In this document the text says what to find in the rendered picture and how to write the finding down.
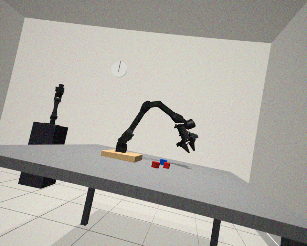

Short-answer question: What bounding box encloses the red cube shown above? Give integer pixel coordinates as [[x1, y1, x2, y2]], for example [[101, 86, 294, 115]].
[[163, 162, 170, 169], [151, 161, 160, 168]]

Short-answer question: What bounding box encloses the blue cube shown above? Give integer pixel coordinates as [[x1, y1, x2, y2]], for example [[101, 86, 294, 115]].
[[160, 159, 167, 165]]

